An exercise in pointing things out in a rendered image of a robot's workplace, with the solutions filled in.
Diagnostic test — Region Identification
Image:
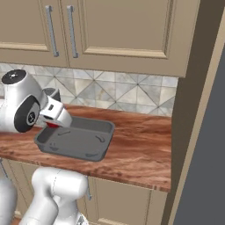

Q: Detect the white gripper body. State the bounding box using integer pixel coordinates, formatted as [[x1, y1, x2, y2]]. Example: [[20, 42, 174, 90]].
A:
[[40, 106, 73, 129]]

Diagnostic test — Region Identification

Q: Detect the grey cupboard handle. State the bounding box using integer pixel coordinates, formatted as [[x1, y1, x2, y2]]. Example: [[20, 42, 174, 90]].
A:
[[66, 4, 80, 59], [45, 4, 60, 58], [0, 159, 9, 180], [85, 176, 92, 202]]

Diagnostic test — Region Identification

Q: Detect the beige narrow upper cupboard door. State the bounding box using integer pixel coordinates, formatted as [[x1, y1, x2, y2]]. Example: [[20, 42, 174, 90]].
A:
[[0, 0, 69, 69]]

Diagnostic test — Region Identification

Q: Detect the grey lower cupboard handle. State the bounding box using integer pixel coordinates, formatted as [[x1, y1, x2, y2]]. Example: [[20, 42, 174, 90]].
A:
[[85, 176, 92, 202], [0, 159, 9, 180]]

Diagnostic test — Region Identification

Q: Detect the beige wide upper cupboard door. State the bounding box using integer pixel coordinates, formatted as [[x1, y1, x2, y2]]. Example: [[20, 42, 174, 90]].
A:
[[59, 0, 202, 78]]

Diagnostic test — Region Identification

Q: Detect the grey tupperware container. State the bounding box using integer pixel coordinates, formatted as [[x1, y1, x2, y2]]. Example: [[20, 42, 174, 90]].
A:
[[33, 115, 116, 163]]

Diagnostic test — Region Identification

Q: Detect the grey upper cupboard handle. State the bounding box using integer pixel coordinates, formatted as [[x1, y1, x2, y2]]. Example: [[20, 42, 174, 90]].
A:
[[66, 4, 80, 59], [45, 4, 60, 58]]

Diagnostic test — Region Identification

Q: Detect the beige lower cupboard door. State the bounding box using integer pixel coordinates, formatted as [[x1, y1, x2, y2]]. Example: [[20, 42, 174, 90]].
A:
[[0, 158, 40, 219], [86, 176, 153, 225]]

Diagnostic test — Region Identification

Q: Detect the brown tall side panel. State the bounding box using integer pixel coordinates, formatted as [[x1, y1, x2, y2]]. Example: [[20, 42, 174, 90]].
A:
[[160, 0, 225, 225]]

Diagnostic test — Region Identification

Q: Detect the dark grey fridge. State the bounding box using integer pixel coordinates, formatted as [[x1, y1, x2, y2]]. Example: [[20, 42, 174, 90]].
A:
[[171, 47, 225, 225]]

